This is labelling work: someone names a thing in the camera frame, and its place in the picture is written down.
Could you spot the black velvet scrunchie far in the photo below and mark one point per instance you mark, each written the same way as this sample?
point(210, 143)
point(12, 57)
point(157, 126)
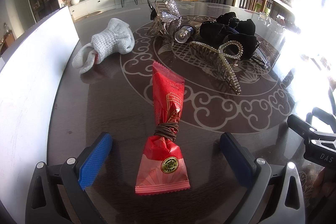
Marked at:
point(230, 19)

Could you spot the white storage box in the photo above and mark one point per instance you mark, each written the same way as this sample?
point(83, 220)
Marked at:
point(30, 77)

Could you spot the rhinestone bow hair clip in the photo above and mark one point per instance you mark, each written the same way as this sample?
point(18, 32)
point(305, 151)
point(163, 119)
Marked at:
point(166, 18)

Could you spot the black velvet scrunchie near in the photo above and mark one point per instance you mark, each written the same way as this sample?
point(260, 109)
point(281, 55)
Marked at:
point(215, 34)

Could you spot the black velvet scrunchie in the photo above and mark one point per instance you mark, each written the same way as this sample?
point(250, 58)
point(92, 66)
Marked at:
point(230, 19)
point(215, 34)

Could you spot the pearl gold claw clip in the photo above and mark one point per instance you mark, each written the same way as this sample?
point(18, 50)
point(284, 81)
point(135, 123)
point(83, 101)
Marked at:
point(219, 60)

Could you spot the white knitted cloth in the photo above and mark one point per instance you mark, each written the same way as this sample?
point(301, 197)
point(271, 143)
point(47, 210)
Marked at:
point(116, 38)

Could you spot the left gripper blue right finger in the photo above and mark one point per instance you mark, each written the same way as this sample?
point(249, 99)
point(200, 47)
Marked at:
point(285, 204)

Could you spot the white tv cabinet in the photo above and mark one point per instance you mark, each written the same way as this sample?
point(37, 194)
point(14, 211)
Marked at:
point(88, 8)

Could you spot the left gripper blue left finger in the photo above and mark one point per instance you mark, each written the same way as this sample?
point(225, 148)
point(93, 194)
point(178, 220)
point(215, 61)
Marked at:
point(44, 202)

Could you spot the small glass perfume bottle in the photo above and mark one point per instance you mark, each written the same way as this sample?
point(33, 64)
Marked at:
point(184, 33)

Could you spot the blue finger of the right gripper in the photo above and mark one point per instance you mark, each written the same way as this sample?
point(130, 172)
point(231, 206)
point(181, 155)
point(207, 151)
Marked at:
point(306, 131)
point(325, 117)

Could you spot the red snack packet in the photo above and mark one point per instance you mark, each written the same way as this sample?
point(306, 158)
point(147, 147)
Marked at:
point(162, 168)

